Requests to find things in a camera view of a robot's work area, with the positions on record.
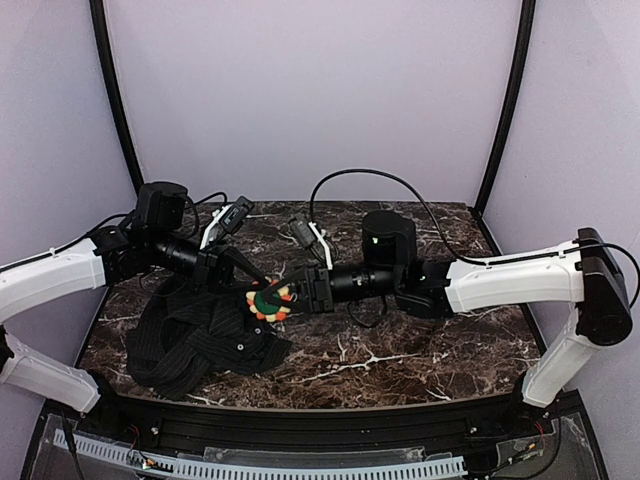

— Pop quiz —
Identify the flower brooch green orange yellow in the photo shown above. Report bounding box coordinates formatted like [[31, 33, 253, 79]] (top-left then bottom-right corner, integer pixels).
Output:
[[245, 279, 292, 323]]

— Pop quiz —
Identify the black pinstriped shirt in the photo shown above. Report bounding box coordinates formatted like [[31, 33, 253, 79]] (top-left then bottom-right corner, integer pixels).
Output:
[[125, 276, 292, 401]]

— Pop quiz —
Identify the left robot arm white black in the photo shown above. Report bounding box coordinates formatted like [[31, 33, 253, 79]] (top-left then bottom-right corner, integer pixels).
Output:
[[1, 182, 267, 414]]

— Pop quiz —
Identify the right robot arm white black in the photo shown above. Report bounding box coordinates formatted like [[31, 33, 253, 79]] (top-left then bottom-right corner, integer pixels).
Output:
[[247, 210, 636, 410]]

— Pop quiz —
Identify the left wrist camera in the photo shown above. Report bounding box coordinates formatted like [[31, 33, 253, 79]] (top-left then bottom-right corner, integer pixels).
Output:
[[200, 196, 255, 250]]

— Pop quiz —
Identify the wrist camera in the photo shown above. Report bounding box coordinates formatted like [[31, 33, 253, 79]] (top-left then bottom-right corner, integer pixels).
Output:
[[288, 214, 334, 270], [200, 196, 255, 250]]

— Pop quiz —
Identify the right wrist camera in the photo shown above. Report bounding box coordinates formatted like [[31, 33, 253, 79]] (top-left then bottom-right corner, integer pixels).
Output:
[[288, 214, 334, 270]]

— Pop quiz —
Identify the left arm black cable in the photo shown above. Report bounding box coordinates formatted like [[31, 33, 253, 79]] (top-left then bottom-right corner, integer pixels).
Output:
[[49, 191, 231, 256]]

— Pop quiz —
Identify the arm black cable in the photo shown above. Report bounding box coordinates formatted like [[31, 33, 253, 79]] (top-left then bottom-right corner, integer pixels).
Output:
[[49, 191, 231, 256], [309, 168, 640, 307]]

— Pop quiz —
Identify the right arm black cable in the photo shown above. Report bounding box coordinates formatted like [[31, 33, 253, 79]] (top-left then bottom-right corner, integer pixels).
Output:
[[309, 168, 640, 307]]

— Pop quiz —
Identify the white slotted cable duct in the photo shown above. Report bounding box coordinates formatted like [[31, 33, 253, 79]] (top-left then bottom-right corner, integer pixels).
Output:
[[74, 434, 468, 479]]

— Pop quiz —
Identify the left black frame post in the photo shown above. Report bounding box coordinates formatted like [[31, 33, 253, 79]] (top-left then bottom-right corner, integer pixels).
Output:
[[88, 0, 144, 194]]

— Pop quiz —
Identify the black frame post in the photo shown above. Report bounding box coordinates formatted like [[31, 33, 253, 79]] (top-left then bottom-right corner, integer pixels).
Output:
[[474, 0, 537, 217], [88, 0, 144, 194]]

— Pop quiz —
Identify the right black frame post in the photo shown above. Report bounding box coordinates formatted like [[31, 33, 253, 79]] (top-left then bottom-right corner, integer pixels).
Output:
[[474, 0, 537, 217]]

